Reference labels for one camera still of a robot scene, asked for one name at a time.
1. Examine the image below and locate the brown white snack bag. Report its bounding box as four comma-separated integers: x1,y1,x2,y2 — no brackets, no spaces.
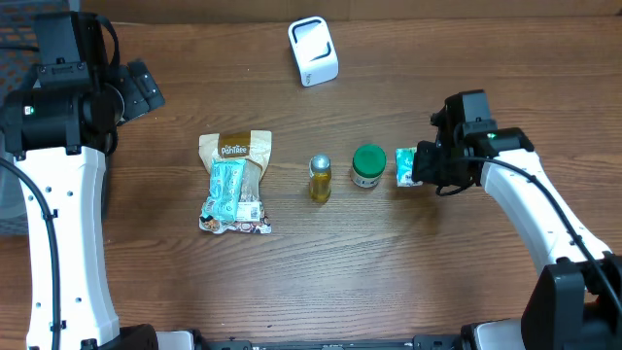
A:
198,130,272,234

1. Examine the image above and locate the yellow liquid glass bottle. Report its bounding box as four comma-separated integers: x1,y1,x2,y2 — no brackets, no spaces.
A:
309,154,331,202

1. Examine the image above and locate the small teal white carton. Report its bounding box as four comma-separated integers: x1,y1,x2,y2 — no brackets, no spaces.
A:
395,147,422,188

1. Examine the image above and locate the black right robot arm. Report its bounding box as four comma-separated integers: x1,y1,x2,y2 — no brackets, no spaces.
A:
412,89,621,349

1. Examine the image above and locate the teal snack packet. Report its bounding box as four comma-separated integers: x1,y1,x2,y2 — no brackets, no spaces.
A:
201,159,246,222

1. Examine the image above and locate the grey plastic mesh basket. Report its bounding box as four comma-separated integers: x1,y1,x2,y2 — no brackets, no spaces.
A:
0,0,111,237

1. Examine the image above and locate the green white yogurt cup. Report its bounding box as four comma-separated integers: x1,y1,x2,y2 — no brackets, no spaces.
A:
351,144,387,188

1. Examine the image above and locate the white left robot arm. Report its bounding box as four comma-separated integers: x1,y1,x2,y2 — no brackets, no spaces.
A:
1,12,164,349

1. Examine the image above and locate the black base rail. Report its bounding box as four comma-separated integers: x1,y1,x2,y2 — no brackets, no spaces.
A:
155,330,463,350

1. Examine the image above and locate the white barcode scanner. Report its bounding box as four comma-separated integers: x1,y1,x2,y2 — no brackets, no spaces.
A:
288,16,339,88

